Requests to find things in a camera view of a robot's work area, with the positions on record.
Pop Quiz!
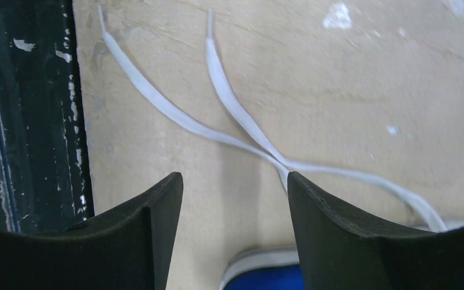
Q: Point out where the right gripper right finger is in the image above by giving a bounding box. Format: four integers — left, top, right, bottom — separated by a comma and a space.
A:
288, 172, 464, 289

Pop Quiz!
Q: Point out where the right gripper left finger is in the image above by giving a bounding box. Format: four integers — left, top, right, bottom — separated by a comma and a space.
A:
0, 172, 184, 289

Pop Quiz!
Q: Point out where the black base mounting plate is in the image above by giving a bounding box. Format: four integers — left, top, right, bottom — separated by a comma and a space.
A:
0, 1, 94, 234

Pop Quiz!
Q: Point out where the blue canvas sneaker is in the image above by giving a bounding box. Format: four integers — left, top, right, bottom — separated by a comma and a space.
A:
219, 246, 305, 290

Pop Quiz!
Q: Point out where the white shoelace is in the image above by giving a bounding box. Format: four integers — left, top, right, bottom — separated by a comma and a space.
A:
98, 6, 449, 233

